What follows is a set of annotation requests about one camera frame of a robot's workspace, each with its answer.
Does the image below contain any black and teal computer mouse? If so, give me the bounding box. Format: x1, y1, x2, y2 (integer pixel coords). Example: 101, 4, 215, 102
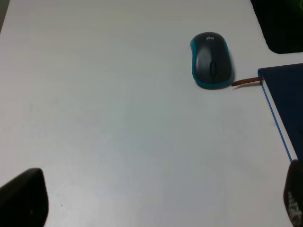
190, 32, 234, 89

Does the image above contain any black green razer mousepad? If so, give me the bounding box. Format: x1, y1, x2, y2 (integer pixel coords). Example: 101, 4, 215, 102
251, 0, 303, 54

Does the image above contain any brown ribbon bookmark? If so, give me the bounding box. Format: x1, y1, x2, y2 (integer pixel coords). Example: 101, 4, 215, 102
231, 77, 263, 87

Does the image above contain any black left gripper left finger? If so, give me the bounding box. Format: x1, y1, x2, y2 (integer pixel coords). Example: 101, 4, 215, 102
0, 168, 49, 227

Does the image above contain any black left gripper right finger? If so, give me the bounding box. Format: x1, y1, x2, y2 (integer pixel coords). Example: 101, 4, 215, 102
283, 160, 303, 227

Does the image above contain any dark blue notebook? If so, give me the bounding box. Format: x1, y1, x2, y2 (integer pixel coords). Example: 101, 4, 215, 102
258, 63, 303, 161

